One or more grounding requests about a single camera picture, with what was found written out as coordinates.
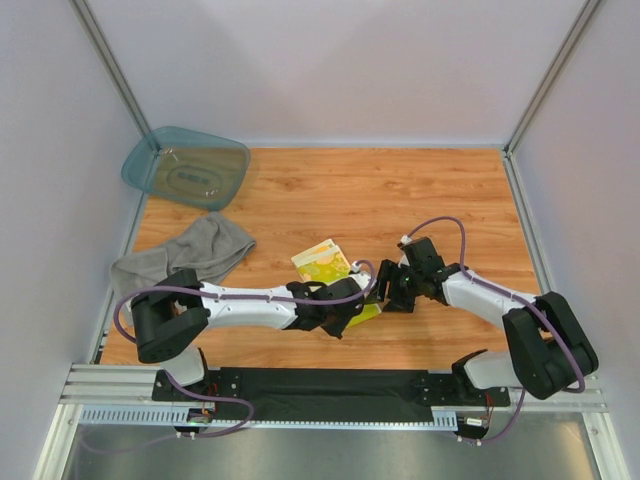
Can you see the left aluminium frame post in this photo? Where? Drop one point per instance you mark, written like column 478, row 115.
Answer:
column 90, row 24

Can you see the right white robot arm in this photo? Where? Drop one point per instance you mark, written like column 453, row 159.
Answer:
column 548, row 351

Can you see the teal transparent plastic tub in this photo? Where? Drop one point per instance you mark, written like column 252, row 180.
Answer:
column 188, row 167

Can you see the yellow green patterned towel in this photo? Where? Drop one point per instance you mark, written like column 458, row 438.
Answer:
column 325, row 262

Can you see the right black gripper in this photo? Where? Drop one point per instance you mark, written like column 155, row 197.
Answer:
column 400, row 288

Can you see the grey towel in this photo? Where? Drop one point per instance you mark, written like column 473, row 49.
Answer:
column 212, row 246

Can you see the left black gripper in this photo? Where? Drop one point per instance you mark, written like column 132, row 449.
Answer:
column 351, row 298

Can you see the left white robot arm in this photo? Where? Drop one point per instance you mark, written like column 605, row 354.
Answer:
column 170, row 315

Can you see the aluminium front rail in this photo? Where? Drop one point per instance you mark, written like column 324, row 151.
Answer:
column 142, row 396

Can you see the right aluminium frame post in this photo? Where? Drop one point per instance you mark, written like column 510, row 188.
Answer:
column 578, row 29

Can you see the aluminium frame post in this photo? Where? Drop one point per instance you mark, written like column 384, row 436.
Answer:
column 578, row 29
column 90, row 24

